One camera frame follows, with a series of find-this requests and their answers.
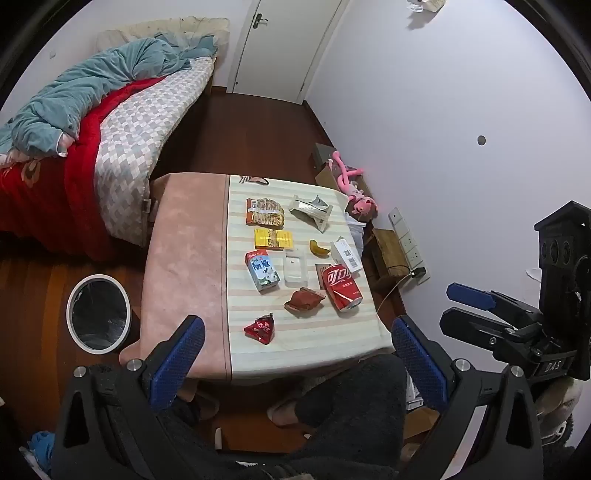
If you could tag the flat cardboard piece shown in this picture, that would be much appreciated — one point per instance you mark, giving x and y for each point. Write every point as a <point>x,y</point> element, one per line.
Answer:
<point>420,424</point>

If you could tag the white door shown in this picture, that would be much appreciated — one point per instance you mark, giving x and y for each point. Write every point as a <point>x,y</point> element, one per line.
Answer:
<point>286,46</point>

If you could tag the cream pillow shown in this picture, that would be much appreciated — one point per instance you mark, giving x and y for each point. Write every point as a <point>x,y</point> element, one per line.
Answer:
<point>194,27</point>

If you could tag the blue milk carton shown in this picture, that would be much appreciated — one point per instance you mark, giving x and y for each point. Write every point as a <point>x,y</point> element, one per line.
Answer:
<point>262,272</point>

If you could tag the soft house slipper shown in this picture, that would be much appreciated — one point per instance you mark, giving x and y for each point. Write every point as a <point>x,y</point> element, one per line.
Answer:
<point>284,413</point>

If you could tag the checkered bed sheet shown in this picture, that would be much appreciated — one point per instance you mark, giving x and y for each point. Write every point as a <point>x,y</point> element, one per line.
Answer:
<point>138,134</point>

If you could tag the pink plush toy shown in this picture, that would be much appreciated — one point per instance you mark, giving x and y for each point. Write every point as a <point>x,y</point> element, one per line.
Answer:
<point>358,203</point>

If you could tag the small wooden stool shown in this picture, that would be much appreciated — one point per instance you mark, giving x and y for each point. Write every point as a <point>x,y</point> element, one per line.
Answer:
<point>388,251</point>

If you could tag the orange peel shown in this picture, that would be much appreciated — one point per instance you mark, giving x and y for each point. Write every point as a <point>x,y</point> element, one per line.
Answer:
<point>318,250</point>

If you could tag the white cardboard box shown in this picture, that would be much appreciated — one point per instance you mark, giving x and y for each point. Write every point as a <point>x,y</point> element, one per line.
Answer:
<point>345,256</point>

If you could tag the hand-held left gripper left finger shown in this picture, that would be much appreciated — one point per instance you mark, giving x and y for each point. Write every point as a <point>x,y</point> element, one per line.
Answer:
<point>178,364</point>

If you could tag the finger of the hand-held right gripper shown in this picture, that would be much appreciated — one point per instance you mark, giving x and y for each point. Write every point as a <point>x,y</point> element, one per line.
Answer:
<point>466,323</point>
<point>468,294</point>

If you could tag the red soda can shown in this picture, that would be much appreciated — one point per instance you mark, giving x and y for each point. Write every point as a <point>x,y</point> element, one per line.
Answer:
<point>340,286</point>

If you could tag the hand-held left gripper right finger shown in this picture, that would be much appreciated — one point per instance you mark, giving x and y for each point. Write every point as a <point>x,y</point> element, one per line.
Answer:
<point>418,360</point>

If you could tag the small red wrapper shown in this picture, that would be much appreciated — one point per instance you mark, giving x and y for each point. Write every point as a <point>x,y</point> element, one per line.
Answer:
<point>261,328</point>

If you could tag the red blanket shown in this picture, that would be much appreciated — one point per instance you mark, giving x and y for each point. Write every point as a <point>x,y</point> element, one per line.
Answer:
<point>51,198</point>

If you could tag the white round waste bin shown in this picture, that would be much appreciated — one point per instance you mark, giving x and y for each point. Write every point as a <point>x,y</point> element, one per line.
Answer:
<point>74,300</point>

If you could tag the blue cloth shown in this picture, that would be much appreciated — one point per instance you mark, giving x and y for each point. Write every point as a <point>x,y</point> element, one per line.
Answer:
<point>41,450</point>

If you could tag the clear plastic container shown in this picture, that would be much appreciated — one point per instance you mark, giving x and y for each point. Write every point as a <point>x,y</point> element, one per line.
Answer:
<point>295,270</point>

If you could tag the white power strip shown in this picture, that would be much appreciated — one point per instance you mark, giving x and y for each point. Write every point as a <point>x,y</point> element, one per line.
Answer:
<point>408,244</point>

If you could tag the silver foil wrapper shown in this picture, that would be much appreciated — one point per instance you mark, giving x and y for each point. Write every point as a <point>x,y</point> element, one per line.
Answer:
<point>310,211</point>

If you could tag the brown wrapper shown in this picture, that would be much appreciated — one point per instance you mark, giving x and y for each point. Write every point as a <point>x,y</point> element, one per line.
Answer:
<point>304,302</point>

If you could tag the yellow box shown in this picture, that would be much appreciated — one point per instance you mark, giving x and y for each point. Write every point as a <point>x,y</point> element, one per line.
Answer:
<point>272,238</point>

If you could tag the brown snack packet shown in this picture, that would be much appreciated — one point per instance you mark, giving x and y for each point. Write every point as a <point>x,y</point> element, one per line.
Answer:
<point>265,212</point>

